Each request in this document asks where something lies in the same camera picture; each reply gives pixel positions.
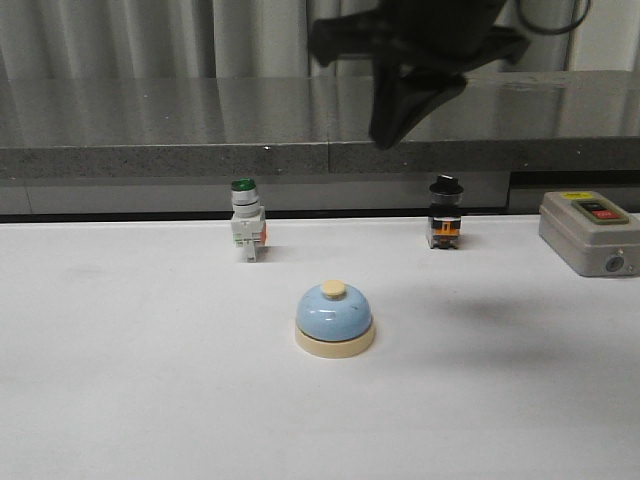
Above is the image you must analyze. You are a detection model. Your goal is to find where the black cable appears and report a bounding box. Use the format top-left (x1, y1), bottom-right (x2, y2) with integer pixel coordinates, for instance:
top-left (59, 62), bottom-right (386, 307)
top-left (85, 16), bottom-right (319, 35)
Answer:
top-left (512, 0), bottom-right (592, 36)

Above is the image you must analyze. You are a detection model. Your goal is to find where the grey on-off switch box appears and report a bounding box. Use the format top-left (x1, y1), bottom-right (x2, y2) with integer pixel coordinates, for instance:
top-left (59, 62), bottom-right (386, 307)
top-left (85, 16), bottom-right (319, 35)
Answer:
top-left (539, 191), bottom-right (639, 277)

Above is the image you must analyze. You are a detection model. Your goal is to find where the grey curtain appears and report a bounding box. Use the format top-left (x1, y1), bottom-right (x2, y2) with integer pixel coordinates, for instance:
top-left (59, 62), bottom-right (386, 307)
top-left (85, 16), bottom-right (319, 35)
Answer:
top-left (1, 1), bottom-right (639, 80)

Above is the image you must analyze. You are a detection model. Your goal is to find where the green pushbutton switch white body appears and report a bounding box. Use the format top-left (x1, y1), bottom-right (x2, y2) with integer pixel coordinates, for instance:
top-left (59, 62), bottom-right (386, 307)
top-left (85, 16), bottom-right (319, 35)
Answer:
top-left (231, 178), bottom-right (267, 262)

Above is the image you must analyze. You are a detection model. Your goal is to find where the grey stone counter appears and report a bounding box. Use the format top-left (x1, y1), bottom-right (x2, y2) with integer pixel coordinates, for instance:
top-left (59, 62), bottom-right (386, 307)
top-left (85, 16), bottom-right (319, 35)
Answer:
top-left (1, 71), bottom-right (639, 221)

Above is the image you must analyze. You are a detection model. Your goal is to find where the black rotary selector switch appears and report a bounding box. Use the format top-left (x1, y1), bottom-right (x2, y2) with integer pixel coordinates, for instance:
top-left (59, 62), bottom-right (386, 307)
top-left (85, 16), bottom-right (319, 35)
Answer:
top-left (427, 175), bottom-right (464, 249)

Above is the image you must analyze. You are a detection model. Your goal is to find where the blue desk bell cream base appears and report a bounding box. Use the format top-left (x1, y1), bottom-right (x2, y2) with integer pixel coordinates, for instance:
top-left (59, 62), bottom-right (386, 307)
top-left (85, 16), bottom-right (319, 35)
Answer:
top-left (293, 279), bottom-right (376, 360)

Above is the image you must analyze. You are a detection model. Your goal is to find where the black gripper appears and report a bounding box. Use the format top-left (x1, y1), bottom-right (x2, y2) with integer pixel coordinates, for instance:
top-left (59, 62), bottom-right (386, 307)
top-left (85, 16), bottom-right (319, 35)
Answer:
top-left (308, 0), bottom-right (529, 148)

